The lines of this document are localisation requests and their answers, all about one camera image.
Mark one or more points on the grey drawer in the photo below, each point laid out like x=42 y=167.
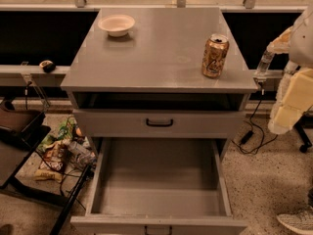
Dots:
x=158 y=124
x=147 y=186

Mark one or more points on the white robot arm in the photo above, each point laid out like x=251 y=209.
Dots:
x=295 y=92

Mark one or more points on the grey drawer cabinet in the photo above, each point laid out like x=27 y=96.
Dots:
x=157 y=66

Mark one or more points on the grey top drawer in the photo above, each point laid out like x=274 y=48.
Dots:
x=158 y=124

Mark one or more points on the gold soda can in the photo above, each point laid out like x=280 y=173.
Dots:
x=214 y=55

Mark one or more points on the crushed plastic bottle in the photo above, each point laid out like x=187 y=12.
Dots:
x=81 y=156

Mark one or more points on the green snack bag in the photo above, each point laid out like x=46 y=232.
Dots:
x=65 y=133

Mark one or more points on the white bowl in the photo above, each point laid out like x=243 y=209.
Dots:
x=116 y=25

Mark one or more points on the black yellow tape measure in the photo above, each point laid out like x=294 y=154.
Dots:
x=47 y=66

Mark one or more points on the chips snack bag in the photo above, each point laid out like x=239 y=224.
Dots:
x=53 y=163

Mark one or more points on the clear water bottle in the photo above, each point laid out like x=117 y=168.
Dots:
x=264 y=63

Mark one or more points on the black stand leg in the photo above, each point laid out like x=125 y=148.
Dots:
x=304 y=122

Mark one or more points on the grey knit sneaker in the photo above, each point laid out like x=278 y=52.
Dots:
x=299 y=222

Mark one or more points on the black cart frame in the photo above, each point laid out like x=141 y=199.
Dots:
x=21 y=133

